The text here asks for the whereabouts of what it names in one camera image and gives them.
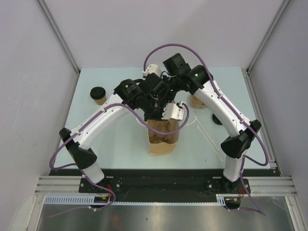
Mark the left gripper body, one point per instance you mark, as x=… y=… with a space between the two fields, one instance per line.
x=154 y=112

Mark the brown paper bag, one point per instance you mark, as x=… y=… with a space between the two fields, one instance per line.
x=162 y=144

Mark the straw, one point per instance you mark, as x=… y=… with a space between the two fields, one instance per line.
x=210 y=142
x=198 y=123

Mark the black cup lid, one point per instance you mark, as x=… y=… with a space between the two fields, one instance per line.
x=97 y=93
x=216 y=120

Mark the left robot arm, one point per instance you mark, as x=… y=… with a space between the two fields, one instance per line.
x=126 y=98

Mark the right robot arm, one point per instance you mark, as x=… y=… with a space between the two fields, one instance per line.
x=241 y=130

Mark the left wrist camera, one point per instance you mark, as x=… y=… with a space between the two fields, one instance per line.
x=173 y=111

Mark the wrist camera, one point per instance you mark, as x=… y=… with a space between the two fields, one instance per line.
x=152 y=69
x=173 y=111

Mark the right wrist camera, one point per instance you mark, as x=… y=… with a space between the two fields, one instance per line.
x=152 y=69

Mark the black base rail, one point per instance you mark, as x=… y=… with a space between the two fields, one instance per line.
x=166 y=186

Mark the aluminium frame post right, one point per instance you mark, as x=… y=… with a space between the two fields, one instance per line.
x=269 y=33

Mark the aluminium frame post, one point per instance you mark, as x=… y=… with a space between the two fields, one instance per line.
x=58 y=34
x=269 y=33

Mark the aluminium frame post left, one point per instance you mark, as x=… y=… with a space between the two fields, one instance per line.
x=58 y=34

